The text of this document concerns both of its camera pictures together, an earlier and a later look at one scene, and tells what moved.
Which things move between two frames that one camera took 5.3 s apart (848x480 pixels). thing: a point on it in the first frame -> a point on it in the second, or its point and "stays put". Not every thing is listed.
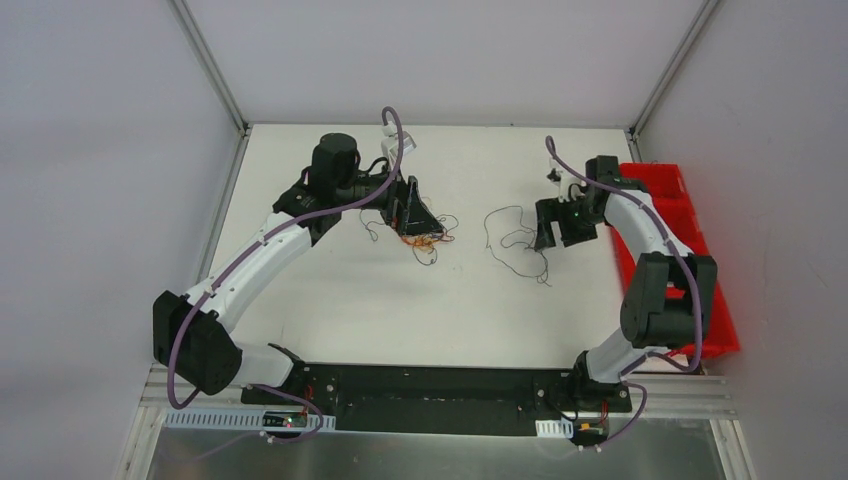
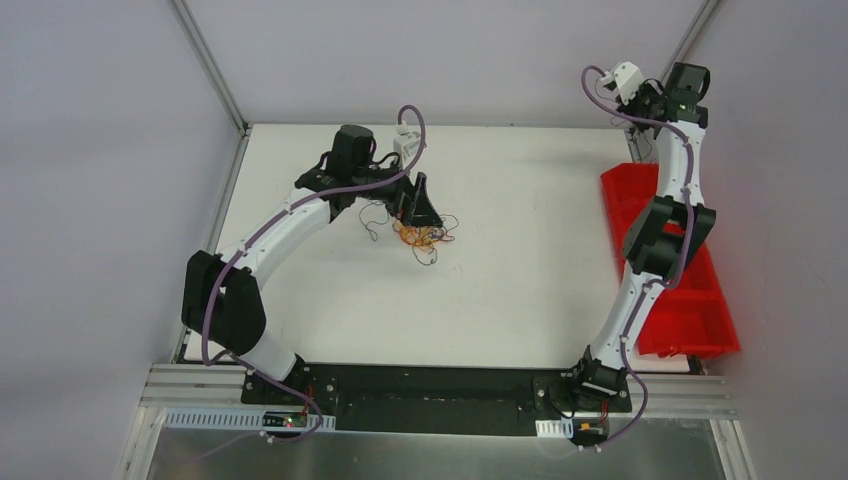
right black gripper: [566, 224] -> [645, 105]
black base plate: [445, 399] stays put
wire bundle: [373, 233] stays put
